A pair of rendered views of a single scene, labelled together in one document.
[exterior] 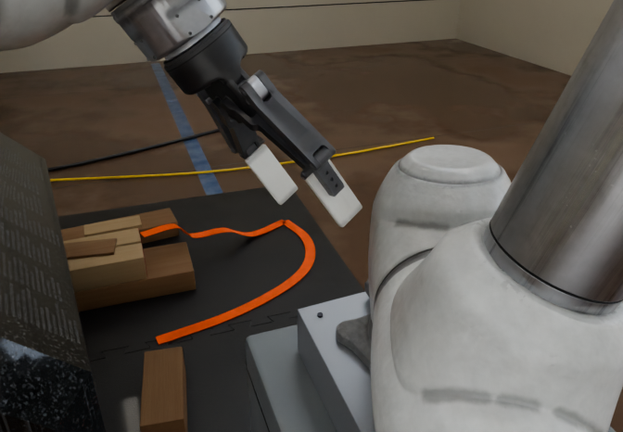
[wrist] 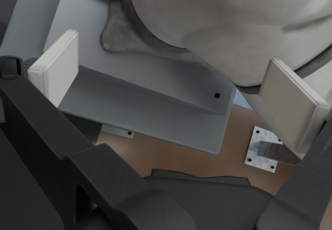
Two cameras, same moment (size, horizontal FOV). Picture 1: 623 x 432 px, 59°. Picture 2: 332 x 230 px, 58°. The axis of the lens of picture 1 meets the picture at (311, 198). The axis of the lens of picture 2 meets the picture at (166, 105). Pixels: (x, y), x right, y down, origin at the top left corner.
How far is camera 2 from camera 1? 59 cm
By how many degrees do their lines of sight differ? 80
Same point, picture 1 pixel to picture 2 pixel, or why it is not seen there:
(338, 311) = (75, 20)
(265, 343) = not seen: hidden behind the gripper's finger
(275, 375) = not seen: hidden behind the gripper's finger
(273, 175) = (65, 71)
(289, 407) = (98, 107)
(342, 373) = (142, 76)
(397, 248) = (293, 55)
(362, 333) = (134, 37)
